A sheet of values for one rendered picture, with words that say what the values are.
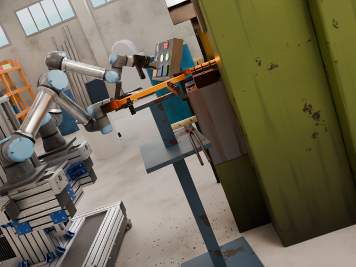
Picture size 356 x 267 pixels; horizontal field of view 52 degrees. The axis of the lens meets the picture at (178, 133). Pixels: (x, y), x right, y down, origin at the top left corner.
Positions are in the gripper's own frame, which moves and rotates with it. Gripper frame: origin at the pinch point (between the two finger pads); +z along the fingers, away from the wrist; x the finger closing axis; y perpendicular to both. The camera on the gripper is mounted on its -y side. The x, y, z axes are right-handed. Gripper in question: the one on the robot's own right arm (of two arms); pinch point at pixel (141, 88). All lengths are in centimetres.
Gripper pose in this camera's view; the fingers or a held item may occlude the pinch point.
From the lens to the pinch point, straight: 220.5
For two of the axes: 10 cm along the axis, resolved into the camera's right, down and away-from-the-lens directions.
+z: 9.4, -3.5, -0.8
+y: 3.5, 9.0, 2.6
